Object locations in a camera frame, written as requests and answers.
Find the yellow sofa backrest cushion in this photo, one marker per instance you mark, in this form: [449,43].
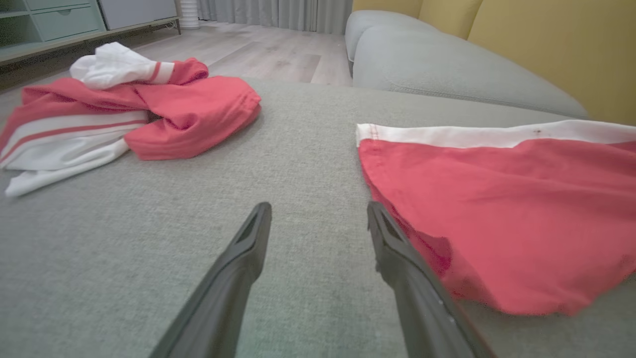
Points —
[571,49]
[449,15]
[387,5]

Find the red garment with white hem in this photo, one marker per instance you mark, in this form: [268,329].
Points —
[497,214]

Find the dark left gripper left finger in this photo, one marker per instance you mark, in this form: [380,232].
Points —
[218,308]

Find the grey fabric sofa cushion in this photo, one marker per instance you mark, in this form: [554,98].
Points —
[377,22]
[447,69]

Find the pale green low cabinet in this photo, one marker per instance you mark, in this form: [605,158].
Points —
[59,22]

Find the grey curtain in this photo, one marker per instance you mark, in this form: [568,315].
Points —
[278,12]

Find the red white striped garment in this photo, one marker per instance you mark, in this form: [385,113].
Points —
[198,114]

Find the white ribbed cylinder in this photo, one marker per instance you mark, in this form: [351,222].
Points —
[189,12]

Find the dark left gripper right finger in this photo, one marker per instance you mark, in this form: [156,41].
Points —
[422,318]

